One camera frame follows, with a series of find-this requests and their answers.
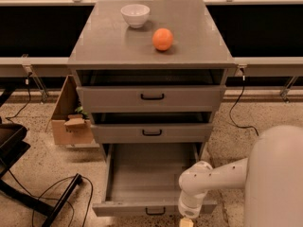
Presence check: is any grey bottom drawer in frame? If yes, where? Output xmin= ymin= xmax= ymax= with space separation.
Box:
xmin=92 ymin=142 xmax=218 ymax=218

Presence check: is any grey drawer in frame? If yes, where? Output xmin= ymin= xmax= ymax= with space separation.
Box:
xmin=91 ymin=123 xmax=213 ymax=144
xmin=77 ymin=86 xmax=225 ymax=113
xmin=92 ymin=142 xmax=218 ymax=218

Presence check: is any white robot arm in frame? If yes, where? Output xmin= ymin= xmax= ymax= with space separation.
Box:
xmin=178 ymin=126 xmax=303 ymax=227

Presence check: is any grey middle drawer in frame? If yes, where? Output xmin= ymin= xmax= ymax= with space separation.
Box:
xmin=91 ymin=123 xmax=213 ymax=144

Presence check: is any grey top drawer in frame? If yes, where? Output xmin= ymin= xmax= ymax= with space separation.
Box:
xmin=77 ymin=86 xmax=225 ymax=113

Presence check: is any grey drawer cabinet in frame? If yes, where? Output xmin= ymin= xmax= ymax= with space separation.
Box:
xmin=66 ymin=0 xmax=237 ymax=163

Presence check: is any brown cardboard box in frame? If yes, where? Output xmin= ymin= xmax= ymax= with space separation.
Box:
xmin=51 ymin=76 xmax=94 ymax=145

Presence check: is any orange ball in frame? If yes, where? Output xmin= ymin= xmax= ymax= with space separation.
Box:
xmin=152 ymin=28 xmax=173 ymax=51

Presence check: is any white ceramic bowl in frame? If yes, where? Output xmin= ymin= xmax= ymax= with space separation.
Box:
xmin=120 ymin=4 xmax=150 ymax=28

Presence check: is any grey railing beam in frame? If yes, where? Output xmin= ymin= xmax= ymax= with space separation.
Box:
xmin=0 ymin=57 xmax=303 ymax=78

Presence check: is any metal bracket right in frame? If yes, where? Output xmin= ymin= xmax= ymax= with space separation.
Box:
xmin=279 ymin=77 xmax=298 ymax=103

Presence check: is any metal bracket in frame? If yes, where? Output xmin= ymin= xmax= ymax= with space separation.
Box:
xmin=22 ymin=54 xmax=49 ymax=103
xmin=279 ymin=77 xmax=298 ymax=103

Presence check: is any black floor cable left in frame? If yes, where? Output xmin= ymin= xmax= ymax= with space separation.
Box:
xmin=7 ymin=168 xmax=95 ymax=227

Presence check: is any black stand frame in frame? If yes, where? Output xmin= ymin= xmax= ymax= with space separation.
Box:
xmin=0 ymin=91 xmax=84 ymax=227

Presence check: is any metal bracket left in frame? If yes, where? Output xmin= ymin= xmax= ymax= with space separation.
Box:
xmin=22 ymin=54 xmax=49 ymax=103

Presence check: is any black wall cable left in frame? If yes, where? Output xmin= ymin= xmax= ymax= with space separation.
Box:
xmin=5 ymin=72 xmax=33 ymax=123

